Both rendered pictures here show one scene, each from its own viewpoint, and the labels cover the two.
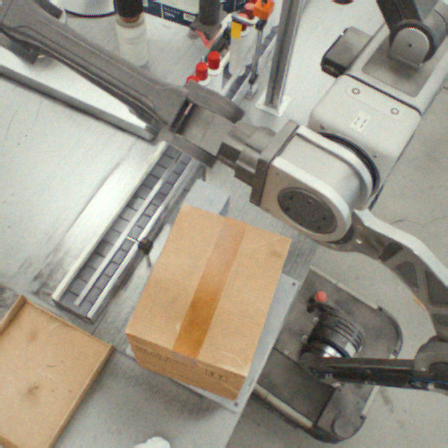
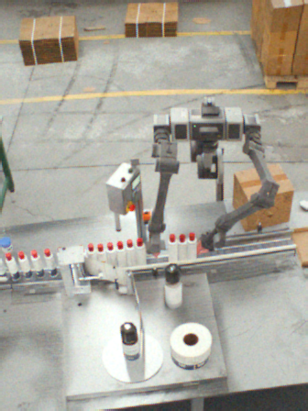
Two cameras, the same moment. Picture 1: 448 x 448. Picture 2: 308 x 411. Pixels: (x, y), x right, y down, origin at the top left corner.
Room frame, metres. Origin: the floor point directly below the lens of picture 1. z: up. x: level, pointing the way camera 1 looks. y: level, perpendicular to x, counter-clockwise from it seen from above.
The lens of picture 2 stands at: (2.01, 1.94, 3.45)
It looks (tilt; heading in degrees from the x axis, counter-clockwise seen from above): 46 degrees down; 245
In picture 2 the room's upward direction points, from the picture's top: 4 degrees counter-clockwise
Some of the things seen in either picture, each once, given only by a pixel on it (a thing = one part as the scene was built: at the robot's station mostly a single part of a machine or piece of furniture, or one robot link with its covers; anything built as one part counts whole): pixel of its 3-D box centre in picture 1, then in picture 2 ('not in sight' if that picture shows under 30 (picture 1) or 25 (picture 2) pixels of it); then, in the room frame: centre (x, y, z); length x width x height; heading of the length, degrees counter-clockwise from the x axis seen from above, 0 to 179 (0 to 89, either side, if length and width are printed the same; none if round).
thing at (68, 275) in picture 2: not in sight; (74, 270); (1.56, -0.03, 1.01); 0.14 x 0.13 x 0.26; 159
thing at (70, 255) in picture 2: not in sight; (71, 255); (1.56, -0.02, 1.14); 0.14 x 0.11 x 0.01; 159
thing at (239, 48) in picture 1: (239, 45); (140, 252); (1.19, 0.01, 0.98); 0.05 x 0.05 x 0.20
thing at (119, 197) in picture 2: not in sight; (125, 189); (1.20, -0.08, 1.38); 0.17 x 0.10 x 0.19; 34
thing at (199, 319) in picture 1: (210, 305); (262, 197); (0.38, 0.01, 0.99); 0.30 x 0.24 x 0.27; 166
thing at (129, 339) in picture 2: not in sight; (130, 341); (1.51, 0.54, 1.04); 0.09 x 0.09 x 0.29
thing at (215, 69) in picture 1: (212, 83); (172, 248); (1.03, 0.08, 0.98); 0.05 x 0.05 x 0.20
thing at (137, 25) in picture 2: not in sight; (151, 19); (-0.90, -3.91, 0.11); 0.65 x 0.54 x 0.22; 149
